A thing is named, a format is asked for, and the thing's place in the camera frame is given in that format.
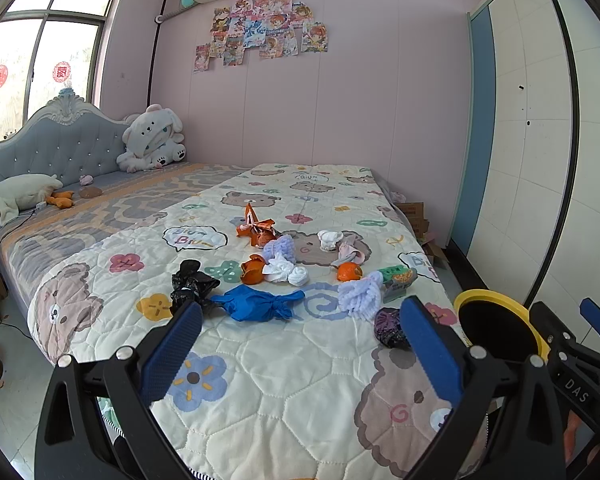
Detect dark purple bag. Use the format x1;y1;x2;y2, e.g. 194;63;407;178
374;307;411;350

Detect green label snack bag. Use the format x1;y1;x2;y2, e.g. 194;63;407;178
379;264;418;304

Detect blue cloth bundle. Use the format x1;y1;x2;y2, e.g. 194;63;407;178
210;285;306;322

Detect lilac yarn bundle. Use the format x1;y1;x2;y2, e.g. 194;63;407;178
338;271;384;321
262;234;297;263

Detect orange peel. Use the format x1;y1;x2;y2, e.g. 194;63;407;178
337;261;364;282
240;254;266;285

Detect pink cloth bundle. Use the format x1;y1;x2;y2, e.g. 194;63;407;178
330;240;366;268

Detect white cloth bundle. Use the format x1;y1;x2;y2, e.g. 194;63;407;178
262;252;309;287
316;230;343;252

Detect orange snack wrapper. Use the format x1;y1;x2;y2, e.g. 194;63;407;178
236;204;280;248

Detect yellow rimmed black trash bin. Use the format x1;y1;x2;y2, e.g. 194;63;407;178
454;289;550;362

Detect person's right hand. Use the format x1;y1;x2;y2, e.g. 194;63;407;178
562;411;594;465

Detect white and blue wardrobe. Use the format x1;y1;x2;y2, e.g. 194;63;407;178
450;0;600;350

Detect open cardboard box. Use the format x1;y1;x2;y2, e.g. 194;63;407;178
396;202;446;266

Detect cartoon bear quilt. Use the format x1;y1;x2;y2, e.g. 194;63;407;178
29;165;457;479

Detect small orange plush toy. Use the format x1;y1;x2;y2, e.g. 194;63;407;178
45;191;74;209

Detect small brown toy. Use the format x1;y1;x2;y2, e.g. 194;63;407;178
79;186;102;198

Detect small pink toy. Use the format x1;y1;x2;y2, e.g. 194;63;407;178
79;174;94;186

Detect white duck plush toy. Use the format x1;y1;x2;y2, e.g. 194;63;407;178
0;174;64;226

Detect grey tufted headboard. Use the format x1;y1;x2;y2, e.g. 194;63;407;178
0;88;128;185

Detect white bear plush toy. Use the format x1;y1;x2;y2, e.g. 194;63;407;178
117;104;186;174

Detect window with red stickers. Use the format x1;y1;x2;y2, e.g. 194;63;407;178
0;0;114;142

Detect anime poster cluster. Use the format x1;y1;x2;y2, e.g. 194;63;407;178
193;0;329;73

